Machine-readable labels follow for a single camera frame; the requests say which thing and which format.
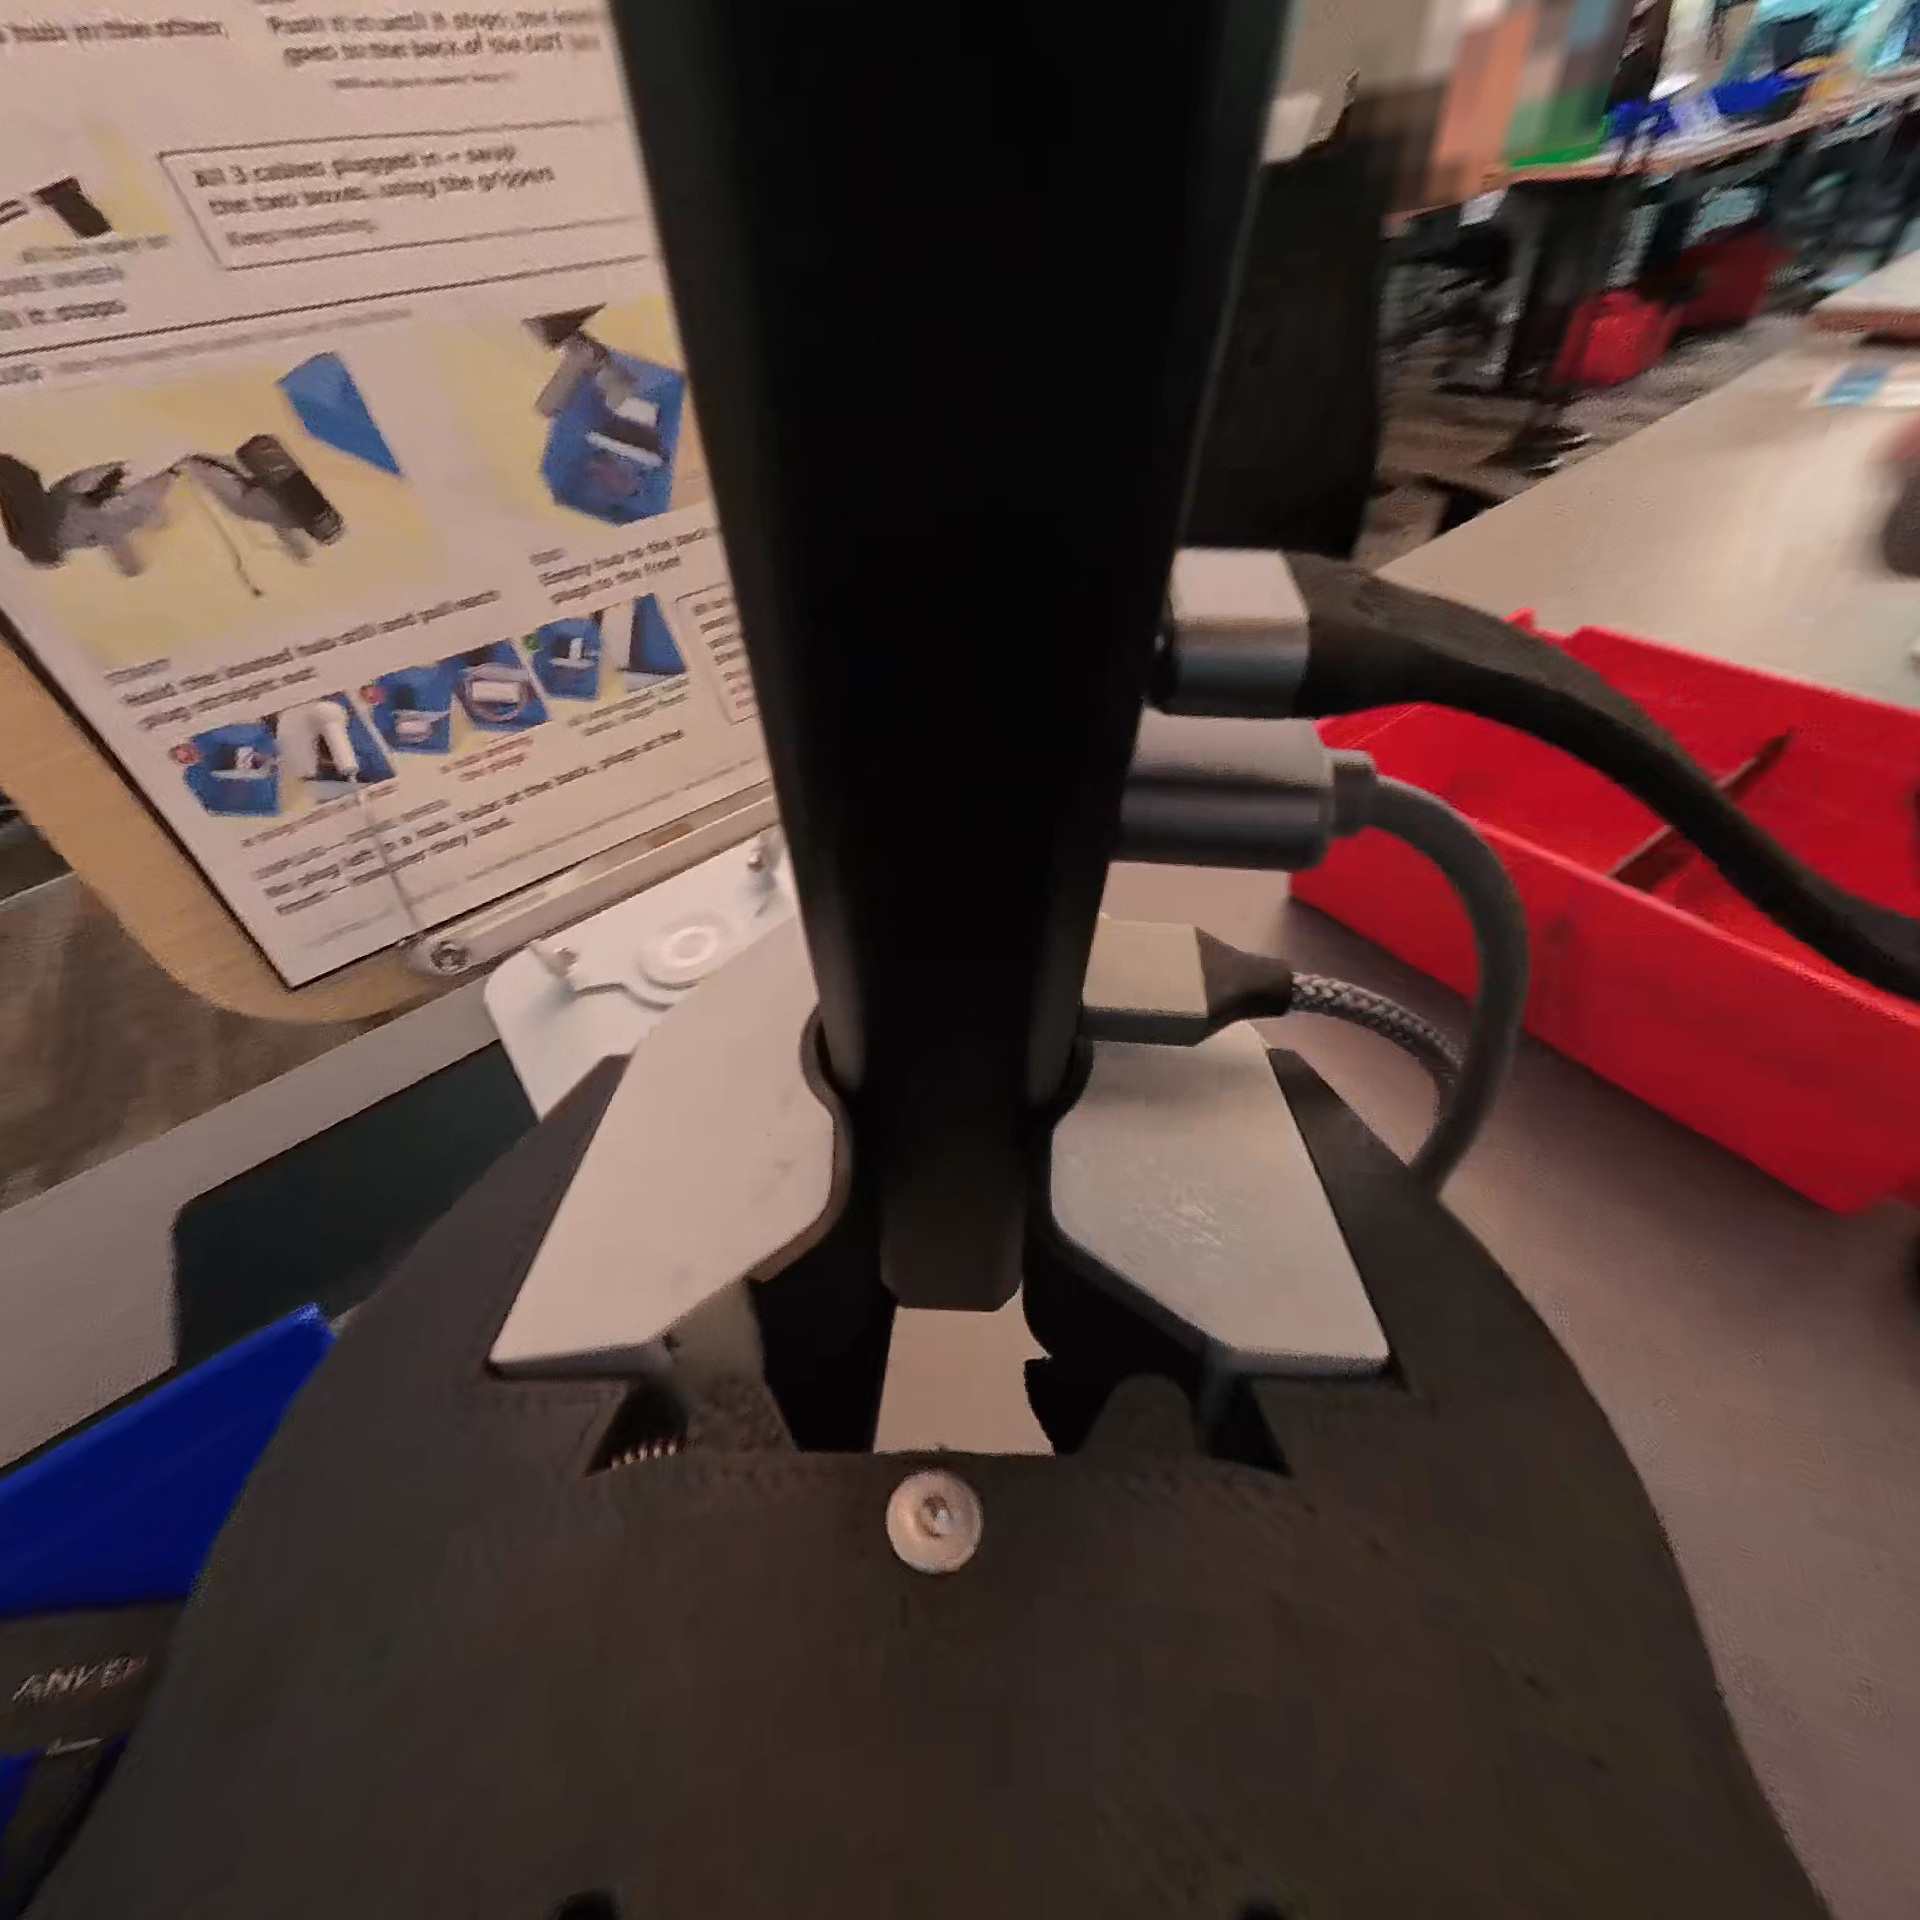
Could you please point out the blue plastic bin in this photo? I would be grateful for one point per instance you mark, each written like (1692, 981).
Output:
(134, 1470)

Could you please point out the white stand base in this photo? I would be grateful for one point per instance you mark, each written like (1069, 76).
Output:
(600, 1005)

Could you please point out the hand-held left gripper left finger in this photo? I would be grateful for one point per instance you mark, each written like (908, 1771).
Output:
(675, 1200)

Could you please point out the wooden backing board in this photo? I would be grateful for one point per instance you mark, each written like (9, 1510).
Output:
(105, 840)

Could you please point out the black desk mat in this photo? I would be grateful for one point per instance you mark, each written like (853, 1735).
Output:
(331, 1200)

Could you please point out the red plastic bin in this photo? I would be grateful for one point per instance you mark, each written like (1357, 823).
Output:
(1680, 1020)

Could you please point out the printed instruction sheet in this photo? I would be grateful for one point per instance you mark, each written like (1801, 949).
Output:
(374, 450)

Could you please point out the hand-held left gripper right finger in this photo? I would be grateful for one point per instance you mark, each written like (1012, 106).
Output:
(1214, 1200)

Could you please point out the black usb hub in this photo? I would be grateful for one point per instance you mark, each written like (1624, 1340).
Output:
(74, 1695)
(960, 525)

